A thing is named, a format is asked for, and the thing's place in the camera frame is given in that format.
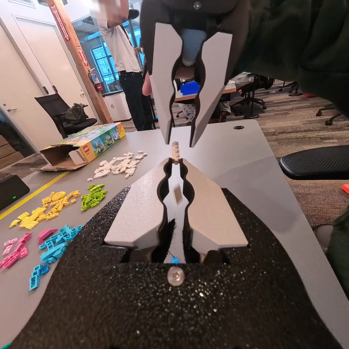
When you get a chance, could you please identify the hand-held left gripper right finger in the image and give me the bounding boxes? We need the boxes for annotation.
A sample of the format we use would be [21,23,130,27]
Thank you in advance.
[178,158,249,263]

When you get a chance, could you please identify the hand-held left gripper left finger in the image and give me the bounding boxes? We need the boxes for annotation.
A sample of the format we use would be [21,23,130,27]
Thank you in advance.
[104,158,173,252]

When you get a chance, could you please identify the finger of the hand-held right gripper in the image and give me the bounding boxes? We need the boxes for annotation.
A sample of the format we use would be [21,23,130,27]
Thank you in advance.
[149,22,182,145]
[189,31,233,148]

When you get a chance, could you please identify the pile of white lego pieces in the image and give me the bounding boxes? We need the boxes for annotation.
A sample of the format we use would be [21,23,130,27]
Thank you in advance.
[87,150,148,182]

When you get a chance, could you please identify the white lego plates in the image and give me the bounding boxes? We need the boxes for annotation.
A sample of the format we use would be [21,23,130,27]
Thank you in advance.
[171,141,181,166]

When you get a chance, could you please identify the person's right forearm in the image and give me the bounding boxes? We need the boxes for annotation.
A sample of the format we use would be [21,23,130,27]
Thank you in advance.
[232,0,349,116]

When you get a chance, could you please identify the pile of lime lego pieces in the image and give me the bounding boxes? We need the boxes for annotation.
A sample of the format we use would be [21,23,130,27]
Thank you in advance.
[80,183,107,212]

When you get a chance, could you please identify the colourful lego box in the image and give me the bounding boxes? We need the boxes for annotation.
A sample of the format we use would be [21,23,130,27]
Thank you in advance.
[31,122,126,173]

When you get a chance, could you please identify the pile of turquoise lego pieces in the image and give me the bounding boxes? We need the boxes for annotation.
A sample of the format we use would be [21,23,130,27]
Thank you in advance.
[29,224,83,292]

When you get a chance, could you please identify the magenta lego wedge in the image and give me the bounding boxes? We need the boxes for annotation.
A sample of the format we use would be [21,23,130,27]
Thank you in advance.
[38,228,58,245]

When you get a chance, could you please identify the pile of yellow lego pieces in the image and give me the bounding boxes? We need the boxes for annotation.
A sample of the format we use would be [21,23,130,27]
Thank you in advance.
[9,191,81,229]

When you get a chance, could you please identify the pile of pink lego pieces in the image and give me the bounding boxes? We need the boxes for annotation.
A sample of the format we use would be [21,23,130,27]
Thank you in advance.
[0,232,32,269]

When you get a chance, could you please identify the blue storage bin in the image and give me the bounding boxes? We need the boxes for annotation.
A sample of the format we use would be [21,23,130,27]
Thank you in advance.
[180,81,201,96]

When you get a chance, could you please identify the wooden top table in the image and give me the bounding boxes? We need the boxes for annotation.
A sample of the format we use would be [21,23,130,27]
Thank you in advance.
[174,80,236,103]

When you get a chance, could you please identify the black office chair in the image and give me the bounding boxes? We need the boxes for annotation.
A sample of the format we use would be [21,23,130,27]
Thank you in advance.
[35,93,98,139]
[232,74,274,119]

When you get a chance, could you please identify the white recycling bin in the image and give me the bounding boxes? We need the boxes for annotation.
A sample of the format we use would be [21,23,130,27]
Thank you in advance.
[102,92,133,123]

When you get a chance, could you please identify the red fire extinguisher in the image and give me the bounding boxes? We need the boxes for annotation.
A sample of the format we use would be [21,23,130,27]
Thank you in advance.
[88,68,105,92]

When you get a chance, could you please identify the dark bag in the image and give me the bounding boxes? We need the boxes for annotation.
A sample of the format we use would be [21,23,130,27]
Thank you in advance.
[64,103,89,125]

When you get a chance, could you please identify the yellow tape strip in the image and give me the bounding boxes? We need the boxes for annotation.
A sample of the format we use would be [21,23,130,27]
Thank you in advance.
[0,171,70,221]

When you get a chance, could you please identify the white door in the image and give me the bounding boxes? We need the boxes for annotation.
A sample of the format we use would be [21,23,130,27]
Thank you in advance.
[14,15,92,115]
[0,16,45,153]

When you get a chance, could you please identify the black power box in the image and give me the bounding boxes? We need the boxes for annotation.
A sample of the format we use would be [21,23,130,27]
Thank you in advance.
[0,174,30,211]

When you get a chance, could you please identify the person's dark green jacket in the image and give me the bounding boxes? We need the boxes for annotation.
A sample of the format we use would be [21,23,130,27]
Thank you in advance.
[326,204,349,276]

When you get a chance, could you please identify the stack of wooden crates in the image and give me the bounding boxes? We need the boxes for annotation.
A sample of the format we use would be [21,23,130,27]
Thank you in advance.
[0,135,25,169]

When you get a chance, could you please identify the wooden post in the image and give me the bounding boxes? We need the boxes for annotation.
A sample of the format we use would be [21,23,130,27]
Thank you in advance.
[46,0,114,124]

